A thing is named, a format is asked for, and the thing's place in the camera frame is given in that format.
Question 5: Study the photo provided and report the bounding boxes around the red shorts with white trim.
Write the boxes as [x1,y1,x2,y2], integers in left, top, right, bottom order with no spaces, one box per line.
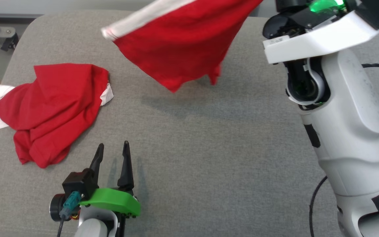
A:
[101,0,264,93]

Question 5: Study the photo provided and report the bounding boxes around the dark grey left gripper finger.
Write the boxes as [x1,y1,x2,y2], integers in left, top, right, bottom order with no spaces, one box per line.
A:
[117,141,135,192]
[89,143,105,195]

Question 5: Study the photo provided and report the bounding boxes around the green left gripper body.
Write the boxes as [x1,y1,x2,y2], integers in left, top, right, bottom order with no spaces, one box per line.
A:
[79,188,141,237]

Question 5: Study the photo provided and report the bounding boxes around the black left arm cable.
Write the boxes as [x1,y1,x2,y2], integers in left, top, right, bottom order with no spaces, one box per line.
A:
[57,192,82,237]

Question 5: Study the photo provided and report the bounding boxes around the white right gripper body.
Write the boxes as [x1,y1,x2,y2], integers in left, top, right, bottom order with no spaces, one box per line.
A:
[263,0,379,65]

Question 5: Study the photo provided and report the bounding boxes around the red shirt with white sleeves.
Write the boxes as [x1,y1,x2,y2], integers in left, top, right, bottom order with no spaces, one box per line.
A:
[0,63,114,169]

